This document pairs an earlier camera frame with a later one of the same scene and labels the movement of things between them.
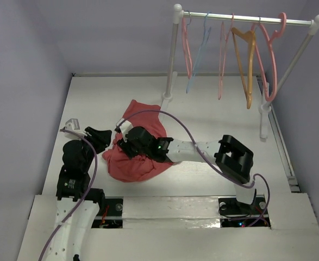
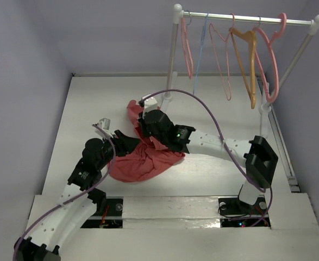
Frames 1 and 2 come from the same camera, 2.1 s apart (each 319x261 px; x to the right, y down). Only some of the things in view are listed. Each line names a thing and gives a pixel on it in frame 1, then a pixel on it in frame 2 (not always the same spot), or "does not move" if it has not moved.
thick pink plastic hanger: [270, 40] does not move
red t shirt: [123, 167] does not move
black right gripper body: [127, 147] -> [142, 123]
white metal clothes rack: [315, 23] does not move
